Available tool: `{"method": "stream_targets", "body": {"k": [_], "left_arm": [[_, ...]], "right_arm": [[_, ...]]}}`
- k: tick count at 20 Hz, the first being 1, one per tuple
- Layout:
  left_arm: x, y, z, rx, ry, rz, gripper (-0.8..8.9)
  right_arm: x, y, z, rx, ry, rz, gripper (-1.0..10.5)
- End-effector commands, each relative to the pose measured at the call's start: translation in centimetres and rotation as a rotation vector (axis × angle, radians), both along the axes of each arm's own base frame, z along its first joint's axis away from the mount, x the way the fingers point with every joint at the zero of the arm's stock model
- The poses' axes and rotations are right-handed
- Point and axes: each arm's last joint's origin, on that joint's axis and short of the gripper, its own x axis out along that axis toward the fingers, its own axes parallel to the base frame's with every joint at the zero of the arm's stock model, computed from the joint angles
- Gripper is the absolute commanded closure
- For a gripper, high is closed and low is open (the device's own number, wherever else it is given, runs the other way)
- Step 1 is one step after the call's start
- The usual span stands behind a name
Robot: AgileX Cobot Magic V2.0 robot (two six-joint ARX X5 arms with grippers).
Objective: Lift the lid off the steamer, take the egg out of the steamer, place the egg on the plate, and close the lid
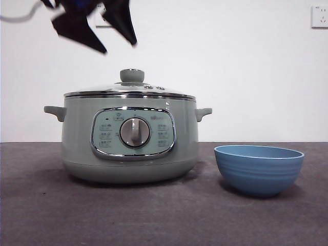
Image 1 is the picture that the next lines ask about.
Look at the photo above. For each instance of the white wall socket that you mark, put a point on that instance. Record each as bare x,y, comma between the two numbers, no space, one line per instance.
320,16
101,25

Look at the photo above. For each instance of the glass lid with green knob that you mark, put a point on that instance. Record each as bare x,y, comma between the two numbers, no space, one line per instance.
132,75

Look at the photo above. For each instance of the blue ribbed bowl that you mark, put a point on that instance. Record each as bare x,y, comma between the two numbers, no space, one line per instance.
258,174

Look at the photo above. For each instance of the pale green electric steamer pot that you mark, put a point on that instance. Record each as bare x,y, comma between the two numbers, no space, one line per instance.
82,133

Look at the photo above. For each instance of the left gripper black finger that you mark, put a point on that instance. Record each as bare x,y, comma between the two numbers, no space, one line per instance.
123,18
77,28

